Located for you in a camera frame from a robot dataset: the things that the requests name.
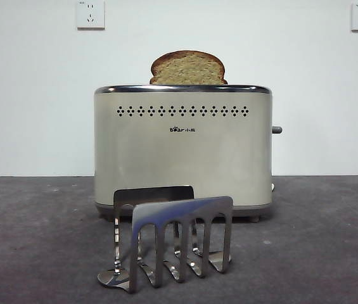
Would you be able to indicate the cream two-slot toaster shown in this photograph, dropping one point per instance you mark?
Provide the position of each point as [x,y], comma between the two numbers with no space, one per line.
[182,158]

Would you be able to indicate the brown-crusted bread slice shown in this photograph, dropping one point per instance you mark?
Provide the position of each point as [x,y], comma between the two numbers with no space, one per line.
[188,71]

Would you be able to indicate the grey toaster lever knob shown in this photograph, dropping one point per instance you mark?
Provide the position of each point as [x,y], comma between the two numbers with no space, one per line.
[277,130]

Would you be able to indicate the shiny steel toast rack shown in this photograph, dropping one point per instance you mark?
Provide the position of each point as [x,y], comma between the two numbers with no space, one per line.
[182,209]

